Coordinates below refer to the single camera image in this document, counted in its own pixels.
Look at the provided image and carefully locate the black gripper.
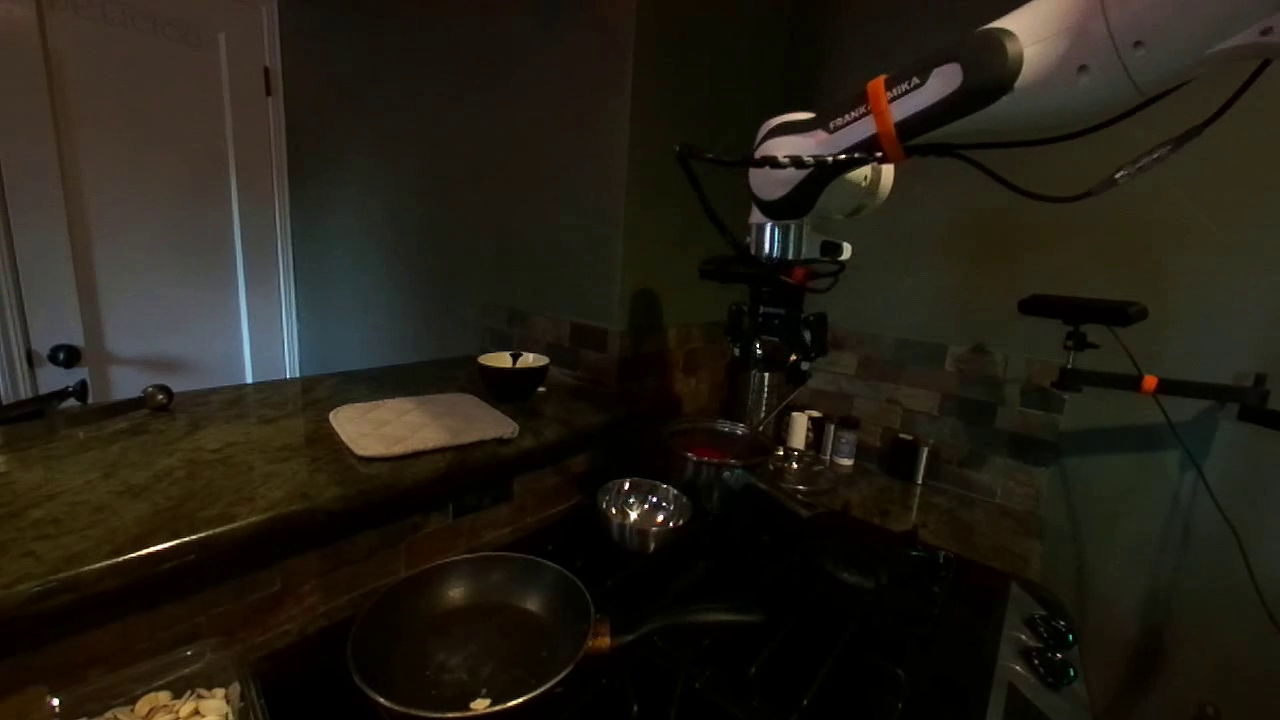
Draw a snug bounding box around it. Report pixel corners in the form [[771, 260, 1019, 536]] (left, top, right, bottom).
[[721, 286, 832, 390]]

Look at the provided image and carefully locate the shiny metal container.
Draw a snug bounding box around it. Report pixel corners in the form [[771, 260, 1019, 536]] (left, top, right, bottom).
[[736, 360, 789, 432]]

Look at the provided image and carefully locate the dark small jar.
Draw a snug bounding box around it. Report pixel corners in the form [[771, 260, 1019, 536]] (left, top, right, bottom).
[[882, 428, 936, 489]]

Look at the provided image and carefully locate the black bowl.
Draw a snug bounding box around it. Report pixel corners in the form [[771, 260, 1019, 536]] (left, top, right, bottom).
[[472, 344, 555, 400]]

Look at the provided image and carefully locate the black gas stove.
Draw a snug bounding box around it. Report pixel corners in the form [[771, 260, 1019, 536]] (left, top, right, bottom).
[[252, 462, 1095, 720]]

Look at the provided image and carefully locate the white cutting board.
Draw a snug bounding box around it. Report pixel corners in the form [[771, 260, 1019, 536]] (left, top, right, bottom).
[[322, 389, 523, 462]]

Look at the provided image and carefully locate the black stove knob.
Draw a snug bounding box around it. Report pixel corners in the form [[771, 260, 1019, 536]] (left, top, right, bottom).
[[1030, 612, 1078, 656], [1030, 647, 1083, 697]]

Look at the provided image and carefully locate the black frying pan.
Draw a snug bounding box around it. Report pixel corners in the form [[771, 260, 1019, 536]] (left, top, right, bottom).
[[345, 549, 771, 720]]

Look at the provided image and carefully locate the black ball ended utensil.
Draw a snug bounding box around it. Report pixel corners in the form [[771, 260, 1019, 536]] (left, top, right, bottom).
[[0, 375, 178, 428]]

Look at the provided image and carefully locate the white door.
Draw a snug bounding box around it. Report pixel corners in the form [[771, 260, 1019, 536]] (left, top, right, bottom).
[[0, 0, 305, 402]]

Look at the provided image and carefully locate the bowl of pale food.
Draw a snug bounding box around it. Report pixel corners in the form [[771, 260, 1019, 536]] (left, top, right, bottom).
[[84, 680, 252, 720]]

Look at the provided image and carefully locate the black stereo camera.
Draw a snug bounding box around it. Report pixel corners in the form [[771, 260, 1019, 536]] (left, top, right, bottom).
[[1015, 292, 1150, 331]]

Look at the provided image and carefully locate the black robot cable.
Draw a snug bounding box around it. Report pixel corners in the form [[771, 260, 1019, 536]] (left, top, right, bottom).
[[676, 56, 1280, 254]]

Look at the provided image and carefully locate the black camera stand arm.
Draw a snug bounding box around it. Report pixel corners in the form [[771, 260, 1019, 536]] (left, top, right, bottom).
[[1047, 360, 1280, 432]]

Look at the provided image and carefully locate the black camera cable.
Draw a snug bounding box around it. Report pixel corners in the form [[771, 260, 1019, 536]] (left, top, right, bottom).
[[1106, 325, 1280, 633]]

